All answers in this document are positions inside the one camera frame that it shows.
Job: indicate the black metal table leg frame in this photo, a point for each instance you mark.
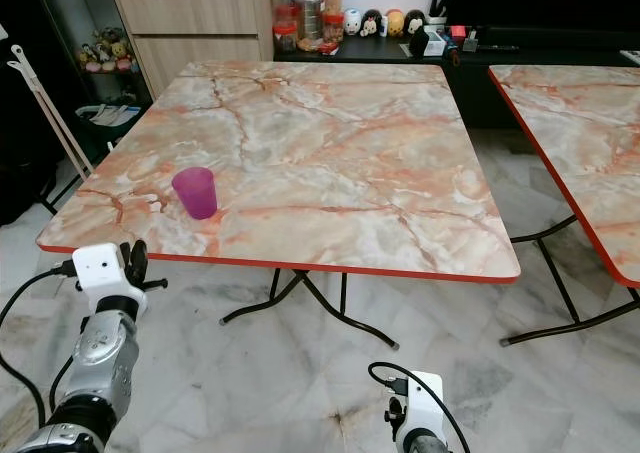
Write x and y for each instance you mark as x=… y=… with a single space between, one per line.
x=555 y=278
x=325 y=301

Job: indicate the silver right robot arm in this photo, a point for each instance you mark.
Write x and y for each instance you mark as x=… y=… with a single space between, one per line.
x=425 y=447

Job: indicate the purple plastic cup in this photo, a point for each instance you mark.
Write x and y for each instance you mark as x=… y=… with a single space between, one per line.
x=195 y=194

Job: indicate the small red box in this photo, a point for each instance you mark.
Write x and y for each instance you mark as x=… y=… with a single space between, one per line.
x=458 y=36

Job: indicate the white blue toy figurine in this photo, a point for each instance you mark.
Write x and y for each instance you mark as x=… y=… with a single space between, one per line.
x=351 y=23

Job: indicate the black furniture piece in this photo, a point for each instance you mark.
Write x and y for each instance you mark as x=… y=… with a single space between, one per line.
x=20 y=143

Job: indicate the black white toy figurine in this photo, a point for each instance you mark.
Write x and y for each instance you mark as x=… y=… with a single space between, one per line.
x=370 y=24

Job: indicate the glass display shelf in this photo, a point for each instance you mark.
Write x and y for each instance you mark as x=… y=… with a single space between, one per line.
x=65 y=13

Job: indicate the small white box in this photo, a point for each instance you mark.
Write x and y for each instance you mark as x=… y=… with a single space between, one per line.
x=438 y=40

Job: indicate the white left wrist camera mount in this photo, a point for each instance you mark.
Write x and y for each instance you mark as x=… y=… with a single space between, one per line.
x=100 y=268

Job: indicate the wooden drawer cabinet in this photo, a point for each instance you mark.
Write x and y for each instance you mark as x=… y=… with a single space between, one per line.
x=190 y=28

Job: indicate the beige folding rack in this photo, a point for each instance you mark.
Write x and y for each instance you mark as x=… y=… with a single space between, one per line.
x=50 y=113

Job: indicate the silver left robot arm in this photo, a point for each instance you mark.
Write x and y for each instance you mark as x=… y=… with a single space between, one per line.
x=105 y=358

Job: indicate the black TV console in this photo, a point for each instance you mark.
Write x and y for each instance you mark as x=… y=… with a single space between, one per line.
x=470 y=83

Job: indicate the yellow toy figurine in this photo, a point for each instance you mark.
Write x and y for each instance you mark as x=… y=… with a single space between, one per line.
x=394 y=22

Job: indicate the small jar red lid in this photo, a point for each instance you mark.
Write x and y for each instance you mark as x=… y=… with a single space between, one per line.
x=286 y=40
x=333 y=28

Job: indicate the stack of papers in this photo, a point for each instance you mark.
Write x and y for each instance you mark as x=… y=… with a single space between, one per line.
x=105 y=115

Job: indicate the slim jar red lid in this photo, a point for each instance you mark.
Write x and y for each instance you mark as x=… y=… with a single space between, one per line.
x=283 y=5

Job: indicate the yellow plush toy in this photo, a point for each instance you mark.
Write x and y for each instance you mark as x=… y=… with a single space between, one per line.
x=112 y=51

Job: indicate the large snack jar red lid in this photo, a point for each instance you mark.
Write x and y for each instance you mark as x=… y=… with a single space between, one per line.
x=310 y=18

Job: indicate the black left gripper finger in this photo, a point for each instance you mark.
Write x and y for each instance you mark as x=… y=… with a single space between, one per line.
x=140 y=255
x=125 y=256

